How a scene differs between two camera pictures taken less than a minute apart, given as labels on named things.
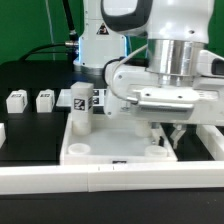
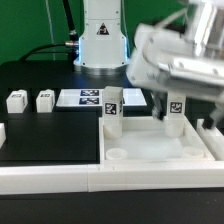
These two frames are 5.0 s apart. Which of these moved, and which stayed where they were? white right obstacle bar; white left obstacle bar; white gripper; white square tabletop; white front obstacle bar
Moved: white gripper; white square tabletop
Stayed: white left obstacle bar; white front obstacle bar; white right obstacle bar
